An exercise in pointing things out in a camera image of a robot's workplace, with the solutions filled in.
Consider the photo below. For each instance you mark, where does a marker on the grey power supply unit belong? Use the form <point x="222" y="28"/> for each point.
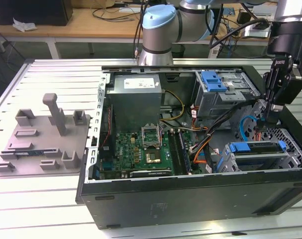
<point x="133" y="104"/>

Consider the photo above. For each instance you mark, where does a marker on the metal optical drive cage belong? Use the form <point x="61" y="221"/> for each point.
<point x="215" y="104"/>

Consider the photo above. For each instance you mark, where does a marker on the small black box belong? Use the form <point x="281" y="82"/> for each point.
<point x="243" y="18"/>

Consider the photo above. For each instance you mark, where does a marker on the hard disk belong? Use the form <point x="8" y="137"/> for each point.
<point x="240" y="147"/>

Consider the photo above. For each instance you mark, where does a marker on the crumpled white paper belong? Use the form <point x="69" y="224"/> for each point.
<point x="24" y="25"/>

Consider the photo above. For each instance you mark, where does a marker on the black mesh waste bin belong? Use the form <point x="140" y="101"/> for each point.
<point x="178" y="51"/>

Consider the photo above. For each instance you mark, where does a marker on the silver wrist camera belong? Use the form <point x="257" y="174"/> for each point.
<point x="250" y="33"/>

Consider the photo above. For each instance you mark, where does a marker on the black case fan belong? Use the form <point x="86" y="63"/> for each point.
<point x="106" y="152"/>

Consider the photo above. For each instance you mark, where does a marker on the black open PC case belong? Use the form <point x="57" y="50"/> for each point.
<point x="190" y="199"/>

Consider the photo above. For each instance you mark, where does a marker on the black graphics card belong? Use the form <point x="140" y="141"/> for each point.
<point x="150" y="173"/>

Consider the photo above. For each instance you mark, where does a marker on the grey parts rack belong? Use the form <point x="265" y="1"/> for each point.
<point x="41" y="139"/>

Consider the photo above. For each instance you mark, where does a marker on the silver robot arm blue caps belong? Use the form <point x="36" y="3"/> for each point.
<point x="160" y="32"/>

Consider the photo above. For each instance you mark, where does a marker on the green motherboard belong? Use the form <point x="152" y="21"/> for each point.
<point x="126" y="154"/>

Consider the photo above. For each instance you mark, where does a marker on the blue plastic drive latch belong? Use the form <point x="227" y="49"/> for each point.
<point x="213" y="82"/>

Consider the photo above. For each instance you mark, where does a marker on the CPU socket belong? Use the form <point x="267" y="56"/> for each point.
<point x="152" y="157"/>

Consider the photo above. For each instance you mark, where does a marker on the dark RAM stick white label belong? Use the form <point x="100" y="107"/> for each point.
<point x="29" y="152"/>

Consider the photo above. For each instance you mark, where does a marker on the black RAM slot bank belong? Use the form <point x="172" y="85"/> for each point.
<point x="174" y="152"/>

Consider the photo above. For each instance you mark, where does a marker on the metal disk bay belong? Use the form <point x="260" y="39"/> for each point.
<point x="275" y="163"/>

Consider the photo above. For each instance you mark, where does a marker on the large black computer tower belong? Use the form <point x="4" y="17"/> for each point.
<point x="41" y="12"/>

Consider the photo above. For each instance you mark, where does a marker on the wooden desk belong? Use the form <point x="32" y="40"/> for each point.
<point x="91" y="27"/>

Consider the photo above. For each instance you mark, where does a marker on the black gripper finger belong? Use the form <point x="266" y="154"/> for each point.
<point x="269" y="87"/>
<point x="281" y="92"/>

